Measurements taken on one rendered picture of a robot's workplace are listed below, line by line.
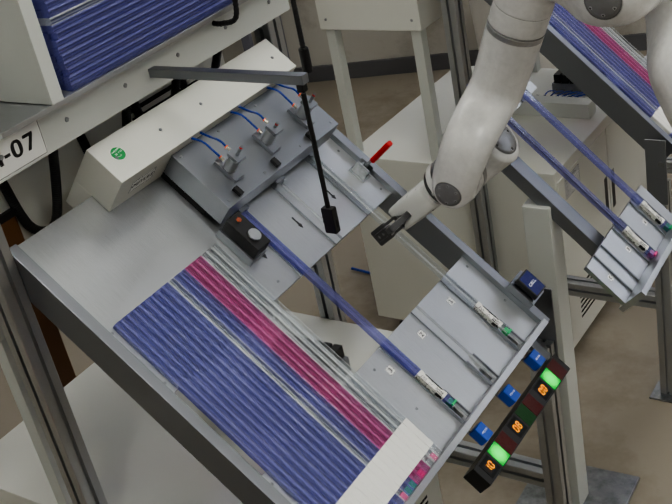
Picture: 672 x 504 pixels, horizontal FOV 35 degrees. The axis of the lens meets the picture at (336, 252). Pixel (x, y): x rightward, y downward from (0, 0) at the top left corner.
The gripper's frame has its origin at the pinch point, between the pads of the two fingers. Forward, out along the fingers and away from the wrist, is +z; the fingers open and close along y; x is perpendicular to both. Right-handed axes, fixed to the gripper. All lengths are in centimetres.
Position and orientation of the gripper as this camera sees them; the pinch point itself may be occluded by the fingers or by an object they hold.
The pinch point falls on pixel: (392, 224)
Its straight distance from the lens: 199.5
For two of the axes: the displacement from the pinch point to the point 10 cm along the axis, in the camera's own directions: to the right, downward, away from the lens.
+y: -5.4, 4.9, -6.8
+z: -5.3, 4.3, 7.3
